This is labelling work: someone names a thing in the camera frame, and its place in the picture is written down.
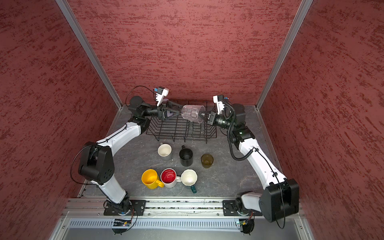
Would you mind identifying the black wire dish rack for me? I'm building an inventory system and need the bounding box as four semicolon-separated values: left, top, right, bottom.
145;100;217;142

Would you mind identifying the white mug green handle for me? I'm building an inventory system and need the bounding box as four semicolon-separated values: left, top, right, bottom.
181;170;198;194

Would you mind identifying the yellow mug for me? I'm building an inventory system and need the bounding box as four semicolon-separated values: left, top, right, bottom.
141;169;165;190

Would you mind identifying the black corrugated cable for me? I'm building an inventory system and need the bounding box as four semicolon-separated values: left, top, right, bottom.
220;100;259;162

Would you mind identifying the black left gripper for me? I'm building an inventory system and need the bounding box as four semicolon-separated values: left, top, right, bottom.
142;99;183;122

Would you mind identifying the olive green glass tumbler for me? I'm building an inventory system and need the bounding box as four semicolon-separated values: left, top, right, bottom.
201;154;214;169

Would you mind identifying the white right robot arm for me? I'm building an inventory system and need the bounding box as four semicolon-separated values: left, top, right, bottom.
198;101;300;223

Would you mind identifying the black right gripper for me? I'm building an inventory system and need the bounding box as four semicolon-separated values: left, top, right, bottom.
198;110;235;130

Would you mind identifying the aluminium front rail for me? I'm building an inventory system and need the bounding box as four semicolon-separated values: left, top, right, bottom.
62;197;264;219

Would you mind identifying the white mug grey outside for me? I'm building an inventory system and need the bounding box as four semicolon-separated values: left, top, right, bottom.
157;144;173;161

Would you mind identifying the white mug red inside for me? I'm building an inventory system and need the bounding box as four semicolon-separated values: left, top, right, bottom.
160;168;182;188

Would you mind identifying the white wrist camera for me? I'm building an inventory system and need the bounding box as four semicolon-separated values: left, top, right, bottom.
213;95;228;115
154;87;169;107

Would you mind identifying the aluminium corner post right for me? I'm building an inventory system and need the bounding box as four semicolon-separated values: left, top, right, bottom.
256;0;313;111

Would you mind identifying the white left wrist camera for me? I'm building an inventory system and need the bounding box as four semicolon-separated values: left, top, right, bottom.
154;87;169;107

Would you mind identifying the right circuit board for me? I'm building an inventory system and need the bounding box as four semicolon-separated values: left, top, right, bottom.
238;219;255;235

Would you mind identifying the aluminium corner post left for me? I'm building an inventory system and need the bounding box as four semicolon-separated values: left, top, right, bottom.
56;0;123;110

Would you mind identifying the aluminium corner post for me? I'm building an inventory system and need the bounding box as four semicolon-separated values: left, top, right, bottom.
256;0;313;111
56;0;123;110

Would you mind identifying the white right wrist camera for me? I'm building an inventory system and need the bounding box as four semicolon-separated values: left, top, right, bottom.
213;95;228;115

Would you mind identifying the clear plastic cup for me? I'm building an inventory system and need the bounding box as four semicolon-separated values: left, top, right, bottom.
181;105;205;124

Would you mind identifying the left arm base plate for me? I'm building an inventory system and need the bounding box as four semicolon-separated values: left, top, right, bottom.
104;200;147;217

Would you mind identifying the circuit board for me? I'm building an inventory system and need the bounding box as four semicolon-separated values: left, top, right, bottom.
238;219;255;235
112;219;132;235

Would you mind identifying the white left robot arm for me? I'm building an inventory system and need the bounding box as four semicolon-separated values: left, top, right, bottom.
78;96;183;216

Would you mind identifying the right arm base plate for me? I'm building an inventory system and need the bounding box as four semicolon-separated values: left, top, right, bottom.
223;198;263;217

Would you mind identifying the black mug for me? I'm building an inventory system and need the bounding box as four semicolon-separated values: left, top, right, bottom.
179;146;193;167

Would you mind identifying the left circuit board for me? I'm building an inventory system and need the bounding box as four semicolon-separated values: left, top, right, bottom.
112;219;132;235

